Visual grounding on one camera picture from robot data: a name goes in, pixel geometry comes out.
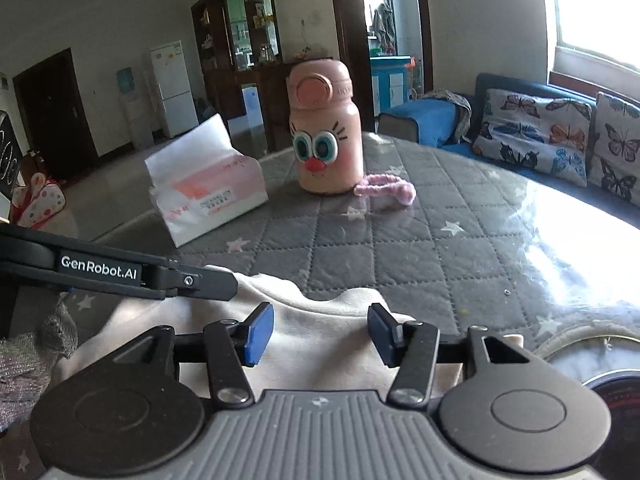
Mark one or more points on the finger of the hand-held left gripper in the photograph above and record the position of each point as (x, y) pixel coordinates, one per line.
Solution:
(210, 284)

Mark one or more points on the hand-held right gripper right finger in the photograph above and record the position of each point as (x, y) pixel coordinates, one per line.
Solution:
(381, 335)

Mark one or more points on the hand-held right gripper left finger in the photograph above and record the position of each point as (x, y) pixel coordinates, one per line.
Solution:
(261, 335)

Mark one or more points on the beige garment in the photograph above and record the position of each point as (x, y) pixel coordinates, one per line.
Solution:
(325, 330)

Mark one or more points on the grey cloth on sofa arm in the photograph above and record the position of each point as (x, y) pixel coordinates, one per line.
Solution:
(450, 100)

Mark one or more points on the grey star quilted table cover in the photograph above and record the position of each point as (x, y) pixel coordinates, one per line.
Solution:
(400, 260)

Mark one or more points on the polka dot bag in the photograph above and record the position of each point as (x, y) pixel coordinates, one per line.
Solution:
(40, 205)

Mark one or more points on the pink white tissue pack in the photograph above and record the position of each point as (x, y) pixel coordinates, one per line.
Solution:
(210, 185)

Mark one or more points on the grey knit cloth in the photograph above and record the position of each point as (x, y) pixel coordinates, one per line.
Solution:
(25, 375)

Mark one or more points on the black chalkboard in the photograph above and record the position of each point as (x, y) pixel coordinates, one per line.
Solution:
(7, 160)

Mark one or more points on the white water dispenser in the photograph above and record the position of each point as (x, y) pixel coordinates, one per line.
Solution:
(137, 120)

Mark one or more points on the dark wooden door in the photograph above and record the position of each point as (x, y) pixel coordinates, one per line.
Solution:
(50, 115)

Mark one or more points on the pink face bottle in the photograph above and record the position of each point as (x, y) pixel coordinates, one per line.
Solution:
(325, 160)

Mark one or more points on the white refrigerator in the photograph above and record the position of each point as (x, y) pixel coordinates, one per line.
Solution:
(172, 90)

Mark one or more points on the dark wooden display cabinet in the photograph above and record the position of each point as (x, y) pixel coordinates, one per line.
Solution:
(215, 85)

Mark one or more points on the round white-rimmed tray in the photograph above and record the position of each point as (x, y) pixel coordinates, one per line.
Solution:
(620, 360)

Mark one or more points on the blue cabinet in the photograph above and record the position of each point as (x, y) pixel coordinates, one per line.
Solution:
(387, 80)

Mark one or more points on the blue sofa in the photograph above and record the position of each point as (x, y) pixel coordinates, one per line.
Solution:
(520, 85)

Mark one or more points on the hanging grey jacket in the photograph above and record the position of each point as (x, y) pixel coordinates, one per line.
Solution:
(382, 22)

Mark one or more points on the window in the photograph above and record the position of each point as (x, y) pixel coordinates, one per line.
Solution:
(600, 10)

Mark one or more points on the dark wooden door frame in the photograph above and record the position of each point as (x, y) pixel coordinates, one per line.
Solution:
(345, 35)

